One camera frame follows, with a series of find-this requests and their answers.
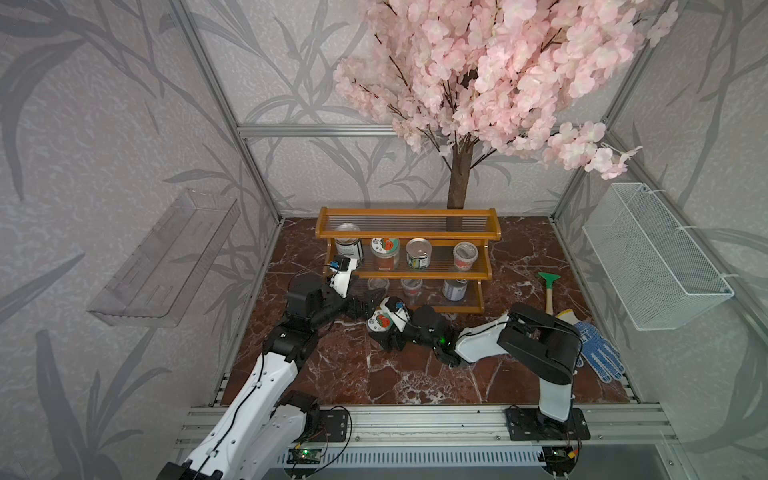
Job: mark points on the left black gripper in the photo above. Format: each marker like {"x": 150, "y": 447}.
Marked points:
{"x": 364, "y": 308}

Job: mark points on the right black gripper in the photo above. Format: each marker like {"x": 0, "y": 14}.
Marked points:
{"x": 393, "y": 335}

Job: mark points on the clear jar red label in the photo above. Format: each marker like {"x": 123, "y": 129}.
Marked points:
{"x": 385, "y": 253}

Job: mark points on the green silver-top tin can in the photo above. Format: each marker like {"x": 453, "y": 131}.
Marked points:
{"x": 418, "y": 253}

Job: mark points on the orange wooden three-tier shelf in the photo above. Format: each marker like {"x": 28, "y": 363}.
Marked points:
{"x": 442, "y": 228}

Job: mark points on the small clear tub pink label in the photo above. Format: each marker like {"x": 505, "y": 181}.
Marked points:
{"x": 465, "y": 255}

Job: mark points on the tall jar strawberry lid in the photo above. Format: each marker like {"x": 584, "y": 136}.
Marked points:
{"x": 379, "y": 322}

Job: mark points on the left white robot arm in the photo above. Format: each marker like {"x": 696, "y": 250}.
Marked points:
{"x": 264, "y": 419}

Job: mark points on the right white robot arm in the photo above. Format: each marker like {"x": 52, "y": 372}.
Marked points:
{"x": 546, "y": 345}

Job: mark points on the small clear tub red label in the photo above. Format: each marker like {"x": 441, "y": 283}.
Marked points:
{"x": 378, "y": 285}

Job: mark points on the green white tin can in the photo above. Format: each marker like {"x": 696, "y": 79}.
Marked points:
{"x": 350, "y": 247}

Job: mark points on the green circuit board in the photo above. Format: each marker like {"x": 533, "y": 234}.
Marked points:
{"x": 305, "y": 456}

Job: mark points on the blue white work glove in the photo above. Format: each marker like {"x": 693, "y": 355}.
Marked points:
{"x": 597, "y": 352}

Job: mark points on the pink blossom artificial tree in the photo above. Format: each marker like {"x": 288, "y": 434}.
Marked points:
{"x": 475, "y": 78}

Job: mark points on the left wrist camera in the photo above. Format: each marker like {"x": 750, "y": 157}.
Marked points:
{"x": 342, "y": 269}

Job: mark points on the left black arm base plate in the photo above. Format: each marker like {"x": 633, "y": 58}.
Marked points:
{"x": 333, "y": 426}

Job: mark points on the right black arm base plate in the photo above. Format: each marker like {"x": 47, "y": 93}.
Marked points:
{"x": 529, "y": 424}

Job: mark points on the green scraper wooden handle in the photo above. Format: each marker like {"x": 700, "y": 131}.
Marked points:
{"x": 549, "y": 281}

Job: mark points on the right circuit board with wires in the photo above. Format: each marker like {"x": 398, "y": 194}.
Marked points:
{"x": 560, "y": 462}

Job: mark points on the clear acrylic wall shelf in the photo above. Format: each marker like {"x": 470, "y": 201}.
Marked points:
{"x": 158, "y": 282}

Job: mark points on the aluminium front rail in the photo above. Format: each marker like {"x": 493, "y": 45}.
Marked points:
{"x": 481, "y": 425}

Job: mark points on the white wire mesh basket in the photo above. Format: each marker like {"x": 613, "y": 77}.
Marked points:
{"x": 662, "y": 277}

